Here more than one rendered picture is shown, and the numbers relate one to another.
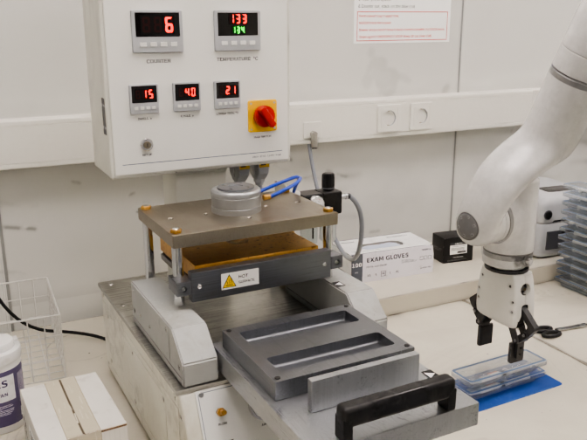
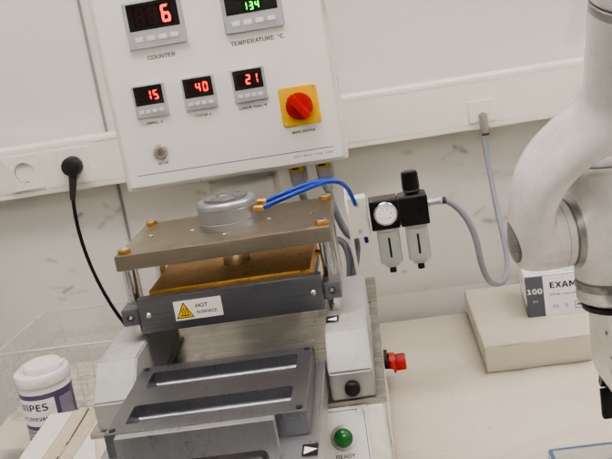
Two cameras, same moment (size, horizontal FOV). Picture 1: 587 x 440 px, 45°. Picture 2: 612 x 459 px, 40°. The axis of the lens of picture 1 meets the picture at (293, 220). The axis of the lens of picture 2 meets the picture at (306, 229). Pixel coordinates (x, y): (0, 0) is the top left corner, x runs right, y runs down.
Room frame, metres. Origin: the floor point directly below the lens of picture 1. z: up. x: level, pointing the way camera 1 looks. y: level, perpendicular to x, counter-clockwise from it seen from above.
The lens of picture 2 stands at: (0.22, -0.58, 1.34)
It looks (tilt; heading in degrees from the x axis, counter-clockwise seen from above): 13 degrees down; 32
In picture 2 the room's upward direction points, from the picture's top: 9 degrees counter-clockwise
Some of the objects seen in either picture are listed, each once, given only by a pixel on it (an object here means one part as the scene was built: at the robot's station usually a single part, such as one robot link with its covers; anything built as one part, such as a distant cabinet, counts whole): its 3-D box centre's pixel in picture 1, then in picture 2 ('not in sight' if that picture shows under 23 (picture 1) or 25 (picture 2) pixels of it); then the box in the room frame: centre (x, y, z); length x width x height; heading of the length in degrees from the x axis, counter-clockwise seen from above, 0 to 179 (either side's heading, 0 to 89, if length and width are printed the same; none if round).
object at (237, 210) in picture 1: (240, 219); (250, 235); (1.13, 0.09, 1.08); 0.31 x 0.24 x 0.13; 117
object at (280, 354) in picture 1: (315, 346); (219, 397); (0.86, -0.03, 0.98); 0.20 x 0.17 x 0.03; 117
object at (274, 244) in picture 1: (242, 235); (241, 255); (1.09, 0.08, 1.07); 0.22 x 0.17 x 0.10; 117
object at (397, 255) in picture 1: (381, 257); (587, 280); (1.68, -0.22, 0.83); 0.23 x 0.12 x 0.07; 112
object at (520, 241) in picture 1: (509, 211); (605, 219); (1.17, -0.37, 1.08); 0.09 x 0.08 x 0.13; 126
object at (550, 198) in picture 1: (542, 214); not in sight; (1.90, -0.69, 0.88); 0.25 x 0.20 x 0.17; 20
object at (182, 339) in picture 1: (170, 326); (138, 360); (0.97, 0.18, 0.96); 0.25 x 0.05 x 0.07; 27
